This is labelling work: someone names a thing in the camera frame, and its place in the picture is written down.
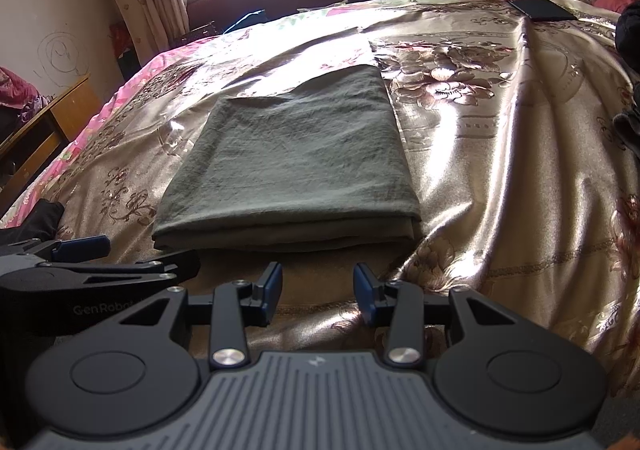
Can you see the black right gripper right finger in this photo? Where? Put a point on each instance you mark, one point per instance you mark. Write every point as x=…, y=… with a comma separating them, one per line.
x=486, y=364

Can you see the olive green pants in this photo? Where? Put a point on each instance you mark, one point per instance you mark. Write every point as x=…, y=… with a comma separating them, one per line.
x=321, y=165

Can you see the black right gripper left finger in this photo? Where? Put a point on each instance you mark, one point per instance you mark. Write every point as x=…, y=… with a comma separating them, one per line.
x=137, y=369

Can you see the dark grey cloth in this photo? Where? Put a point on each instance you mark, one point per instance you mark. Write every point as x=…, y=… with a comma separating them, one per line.
x=41, y=223

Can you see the pink red cloth bundle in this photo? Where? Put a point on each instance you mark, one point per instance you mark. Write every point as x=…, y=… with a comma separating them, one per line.
x=20, y=97

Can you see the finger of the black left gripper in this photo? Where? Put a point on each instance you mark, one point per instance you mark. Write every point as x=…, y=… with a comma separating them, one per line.
x=75, y=250
x=175, y=267

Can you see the floral satin bedspread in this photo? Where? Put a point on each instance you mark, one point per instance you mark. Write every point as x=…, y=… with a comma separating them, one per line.
x=526, y=192

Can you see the black phone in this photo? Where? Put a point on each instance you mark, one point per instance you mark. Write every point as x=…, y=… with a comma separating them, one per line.
x=542, y=10

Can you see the wooden cabinet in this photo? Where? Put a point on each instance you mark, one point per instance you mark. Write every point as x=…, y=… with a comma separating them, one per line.
x=28, y=151

